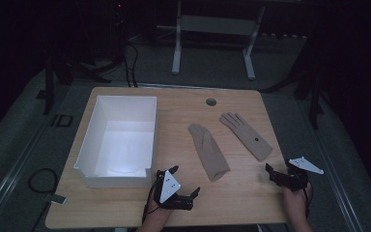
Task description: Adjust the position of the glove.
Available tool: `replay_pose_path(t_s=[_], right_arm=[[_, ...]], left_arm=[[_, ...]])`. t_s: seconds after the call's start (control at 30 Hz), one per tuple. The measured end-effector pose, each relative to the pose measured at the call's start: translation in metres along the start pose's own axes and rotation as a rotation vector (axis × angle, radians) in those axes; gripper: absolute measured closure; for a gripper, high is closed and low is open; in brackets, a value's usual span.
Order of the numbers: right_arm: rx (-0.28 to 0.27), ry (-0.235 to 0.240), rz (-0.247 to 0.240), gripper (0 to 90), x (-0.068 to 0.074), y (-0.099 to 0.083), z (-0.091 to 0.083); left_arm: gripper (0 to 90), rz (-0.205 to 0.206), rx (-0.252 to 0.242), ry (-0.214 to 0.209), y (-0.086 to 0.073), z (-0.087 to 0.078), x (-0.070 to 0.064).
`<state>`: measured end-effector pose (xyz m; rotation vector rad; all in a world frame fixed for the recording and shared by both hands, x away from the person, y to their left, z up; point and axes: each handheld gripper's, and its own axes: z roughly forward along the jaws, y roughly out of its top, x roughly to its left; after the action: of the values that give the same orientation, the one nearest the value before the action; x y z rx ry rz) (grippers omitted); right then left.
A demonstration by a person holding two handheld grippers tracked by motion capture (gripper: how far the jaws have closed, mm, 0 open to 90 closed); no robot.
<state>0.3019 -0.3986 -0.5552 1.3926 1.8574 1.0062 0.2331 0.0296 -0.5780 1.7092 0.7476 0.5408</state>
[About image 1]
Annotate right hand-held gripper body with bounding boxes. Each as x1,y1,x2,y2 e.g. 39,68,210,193
271,157,325,192

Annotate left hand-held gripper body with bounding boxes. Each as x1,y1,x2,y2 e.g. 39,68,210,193
154,169,196,211

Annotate beige glove with dark dot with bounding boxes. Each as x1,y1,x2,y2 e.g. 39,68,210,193
218,111,273,162

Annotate plain beige glove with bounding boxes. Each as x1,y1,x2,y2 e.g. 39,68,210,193
187,123,231,182

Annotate white box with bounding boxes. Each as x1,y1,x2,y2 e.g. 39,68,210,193
72,95,158,189

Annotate person's right hand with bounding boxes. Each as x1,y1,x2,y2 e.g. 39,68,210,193
282,183,313,216

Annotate person's left hand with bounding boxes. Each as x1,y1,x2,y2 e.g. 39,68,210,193
139,201,175,228

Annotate black tripod stand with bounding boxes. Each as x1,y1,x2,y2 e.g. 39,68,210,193
36,52,112,116
260,37,326,131

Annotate grey tape piece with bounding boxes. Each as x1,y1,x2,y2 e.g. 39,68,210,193
49,193,68,205

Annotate right hand-held gripper cable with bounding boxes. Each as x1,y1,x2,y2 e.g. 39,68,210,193
303,182,314,220

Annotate hand-held gripper cable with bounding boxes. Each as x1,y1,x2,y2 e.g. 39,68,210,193
303,182,314,220
141,179,160,224

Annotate left hand-held gripper cable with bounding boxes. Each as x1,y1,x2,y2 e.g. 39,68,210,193
141,179,160,224

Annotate black hanging cables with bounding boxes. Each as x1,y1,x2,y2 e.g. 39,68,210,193
122,41,140,89

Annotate black floor cable loop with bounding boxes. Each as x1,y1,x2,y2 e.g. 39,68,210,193
27,167,59,232

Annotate white metal stand frame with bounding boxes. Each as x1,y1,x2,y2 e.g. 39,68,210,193
157,0,267,81

